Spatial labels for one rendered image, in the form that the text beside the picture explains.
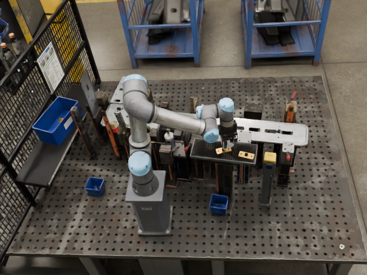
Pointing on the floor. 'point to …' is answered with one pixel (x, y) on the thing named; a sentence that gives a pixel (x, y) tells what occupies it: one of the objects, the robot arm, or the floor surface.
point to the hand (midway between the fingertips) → (223, 148)
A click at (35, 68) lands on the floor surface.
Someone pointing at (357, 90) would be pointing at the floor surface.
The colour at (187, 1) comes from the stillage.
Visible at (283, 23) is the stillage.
